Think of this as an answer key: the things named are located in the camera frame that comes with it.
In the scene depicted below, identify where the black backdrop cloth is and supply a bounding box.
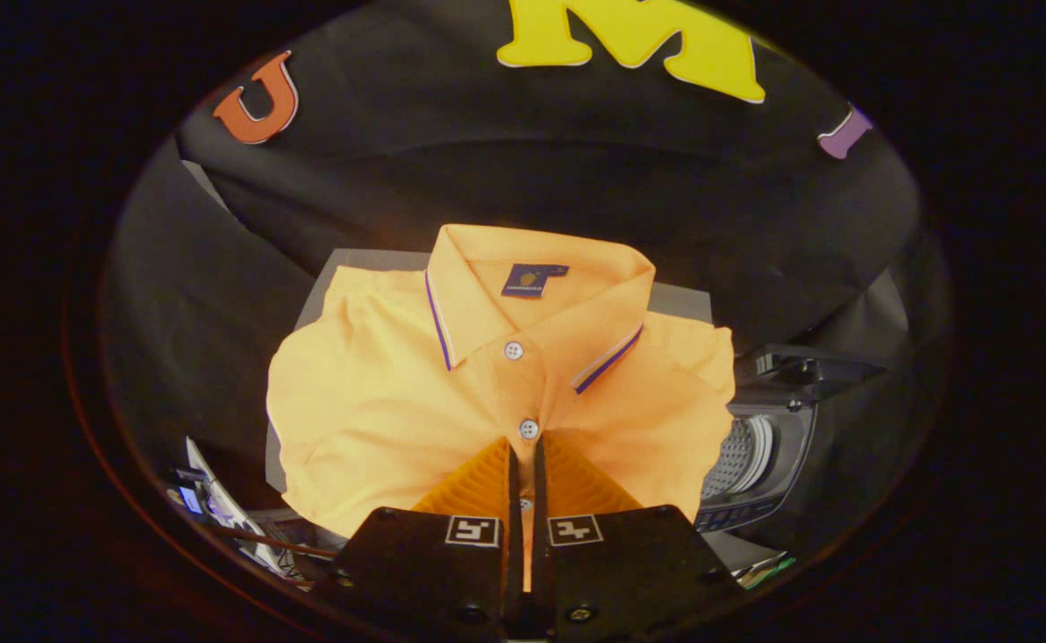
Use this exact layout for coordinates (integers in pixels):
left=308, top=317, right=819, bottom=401
left=98, top=0, right=952, bottom=555

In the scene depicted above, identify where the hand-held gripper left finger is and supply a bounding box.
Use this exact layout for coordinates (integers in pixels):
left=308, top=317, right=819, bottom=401
left=313, top=436, right=523, bottom=639

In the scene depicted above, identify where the grey cabinet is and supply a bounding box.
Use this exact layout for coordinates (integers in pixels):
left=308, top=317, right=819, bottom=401
left=264, top=248, right=715, bottom=494

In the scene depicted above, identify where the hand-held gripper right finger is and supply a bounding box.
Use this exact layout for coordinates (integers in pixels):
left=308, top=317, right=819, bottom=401
left=531, top=433, right=747, bottom=639

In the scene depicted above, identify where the grey washing machine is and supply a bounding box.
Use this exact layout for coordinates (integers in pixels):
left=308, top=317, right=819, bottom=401
left=697, top=402, right=818, bottom=537

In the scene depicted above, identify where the orange polo shirt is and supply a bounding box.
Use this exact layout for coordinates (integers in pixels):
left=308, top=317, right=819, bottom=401
left=265, top=223, right=738, bottom=590

